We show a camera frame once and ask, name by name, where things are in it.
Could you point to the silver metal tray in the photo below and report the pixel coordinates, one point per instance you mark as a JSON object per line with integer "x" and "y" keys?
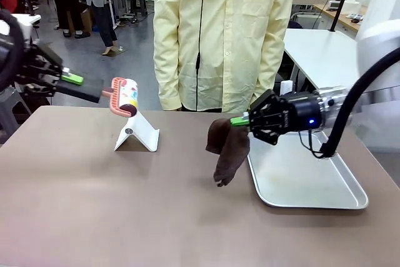
{"x": 300, "y": 182}

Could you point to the brown cardboard box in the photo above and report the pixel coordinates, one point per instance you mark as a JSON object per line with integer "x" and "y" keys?
{"x": 86, "y": 18}

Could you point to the wooden background desk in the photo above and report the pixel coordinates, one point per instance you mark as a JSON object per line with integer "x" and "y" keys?
{"x": 325, "y": 10}

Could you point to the person in yellow shirt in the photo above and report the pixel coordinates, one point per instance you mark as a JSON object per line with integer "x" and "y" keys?
{"x": 225, "y": 29}

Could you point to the dark brown cloth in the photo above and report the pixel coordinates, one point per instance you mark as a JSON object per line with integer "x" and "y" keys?
{"x": 229, "y": 154}

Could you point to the white folded roller stand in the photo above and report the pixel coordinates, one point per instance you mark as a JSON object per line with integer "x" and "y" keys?
{"x": 137, "y": 135}

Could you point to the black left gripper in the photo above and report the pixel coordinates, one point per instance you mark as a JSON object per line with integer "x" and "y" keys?
{"x": 37, "y": 67}

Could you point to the person in black trousers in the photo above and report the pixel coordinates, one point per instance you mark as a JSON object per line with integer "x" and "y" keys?
{"x": 67, "y": 4}

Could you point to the white tissue box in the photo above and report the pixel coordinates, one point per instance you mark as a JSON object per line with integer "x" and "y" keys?
{"x": 352, "y": 3}

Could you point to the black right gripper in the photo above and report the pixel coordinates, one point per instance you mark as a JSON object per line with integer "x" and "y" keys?
{"x": 300, "y": 113}

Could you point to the person in grey top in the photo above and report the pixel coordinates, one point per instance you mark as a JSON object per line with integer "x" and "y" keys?
{"x": 101, "y": 7}

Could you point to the grey metal stool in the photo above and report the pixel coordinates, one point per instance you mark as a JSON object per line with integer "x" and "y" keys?
{"x": 9, "y": 104}

